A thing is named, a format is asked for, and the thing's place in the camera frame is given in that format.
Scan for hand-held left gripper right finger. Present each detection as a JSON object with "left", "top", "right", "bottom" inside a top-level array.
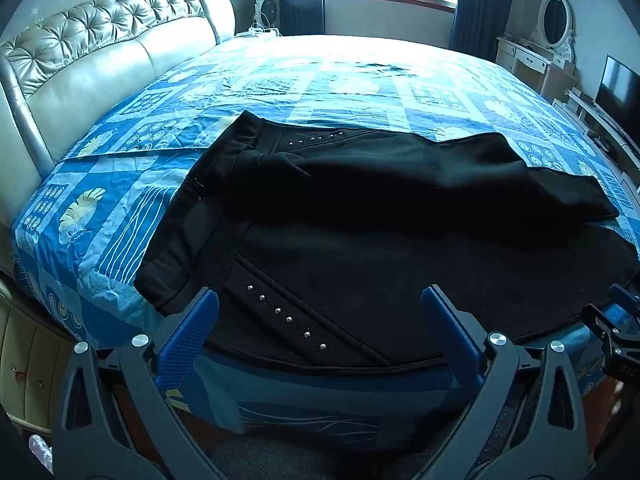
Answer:
[{"left": 410, "top": 285, "right": 603, "bottom": 480}]

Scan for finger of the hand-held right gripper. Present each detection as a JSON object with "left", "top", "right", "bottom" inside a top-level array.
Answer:
[
  {"left": 606, "top": 283, "right": 640, "bottom": 313},
  {"left": 580, "top": 302, "right": 640, "bottom": 377}
]

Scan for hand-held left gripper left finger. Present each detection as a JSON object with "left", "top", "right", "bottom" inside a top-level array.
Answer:
[{"left": 52, "top": 286, "right": 228, "bottom": 480}]

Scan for black pants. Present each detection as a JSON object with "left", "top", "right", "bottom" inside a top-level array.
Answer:
[{"left": 134, "top": 110, "right": 640, "bottom": 368}]

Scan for blue patterned bedspread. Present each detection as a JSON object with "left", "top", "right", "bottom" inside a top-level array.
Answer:
[{"left": 11, "top": 35, "right": 640, "bottom": 436}]

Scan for beige bedside cabinet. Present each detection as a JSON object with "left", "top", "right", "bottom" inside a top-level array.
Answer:
[{"left": 0, "top": 275, "right": 76, "bottom": 441}]

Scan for white television stand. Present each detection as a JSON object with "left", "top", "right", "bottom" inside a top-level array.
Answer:
[{"left": 552, "top": 87, "right": 640, "bottom": 196}]

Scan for black flat television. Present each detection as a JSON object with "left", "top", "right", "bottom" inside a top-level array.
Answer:
[{"left": 595, "top": 55, "right": 640, "bottom": 133}]

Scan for white dressing table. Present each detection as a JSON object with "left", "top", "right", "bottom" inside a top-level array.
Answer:
[{"left": 496, "top": 35, "right": 581, "bottom": 106}]

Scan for white oval vanity mirror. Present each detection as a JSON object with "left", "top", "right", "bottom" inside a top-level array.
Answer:
[{"left": 530, "top": 0, "right": 576, "bottom": 63}]

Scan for grey tufted leather headboard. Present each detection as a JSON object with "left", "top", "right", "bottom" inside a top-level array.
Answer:
[{"left": 0, "top": 0, "right": 237, "bottom": 196}]

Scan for white desk fan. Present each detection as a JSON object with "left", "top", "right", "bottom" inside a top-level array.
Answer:
[{"left": 254, "top": 0, "right": 281, "bottom": 31}]

